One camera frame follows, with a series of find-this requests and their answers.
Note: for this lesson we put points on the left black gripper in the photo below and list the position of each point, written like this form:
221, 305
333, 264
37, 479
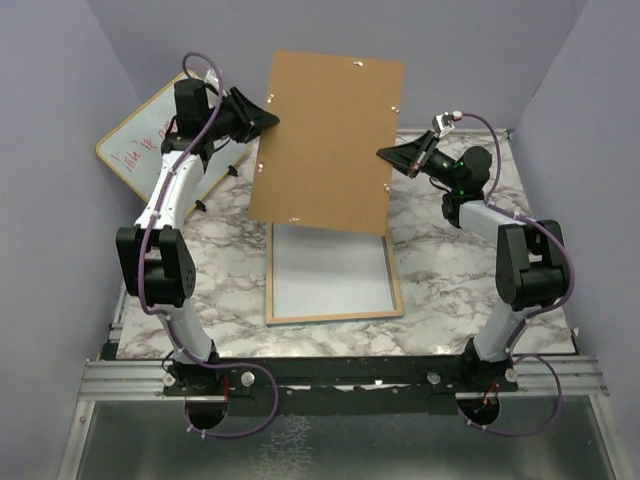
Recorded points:
259, 117

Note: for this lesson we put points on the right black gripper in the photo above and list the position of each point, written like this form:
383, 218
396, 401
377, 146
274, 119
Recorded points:
406, 157

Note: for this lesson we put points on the brown cardboard backing board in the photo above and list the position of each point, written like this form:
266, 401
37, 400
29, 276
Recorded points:
318, 166

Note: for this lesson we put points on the hot air balloon photo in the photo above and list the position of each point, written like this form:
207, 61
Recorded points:
330, 275

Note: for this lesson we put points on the blue wooden photo frame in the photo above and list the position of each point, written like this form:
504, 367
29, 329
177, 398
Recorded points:
330, 290

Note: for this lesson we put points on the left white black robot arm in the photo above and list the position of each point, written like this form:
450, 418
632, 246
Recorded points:
156, 263

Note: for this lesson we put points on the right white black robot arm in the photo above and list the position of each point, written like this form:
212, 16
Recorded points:
532, 274

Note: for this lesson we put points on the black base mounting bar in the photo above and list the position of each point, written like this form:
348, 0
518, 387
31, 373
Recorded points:
314, 386

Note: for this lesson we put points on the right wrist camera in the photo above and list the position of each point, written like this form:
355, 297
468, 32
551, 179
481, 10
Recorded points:
444, 123

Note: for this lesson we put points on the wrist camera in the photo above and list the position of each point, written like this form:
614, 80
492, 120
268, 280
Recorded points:
444, 123
212, 79

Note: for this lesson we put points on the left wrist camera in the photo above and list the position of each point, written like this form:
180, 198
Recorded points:
212, 79

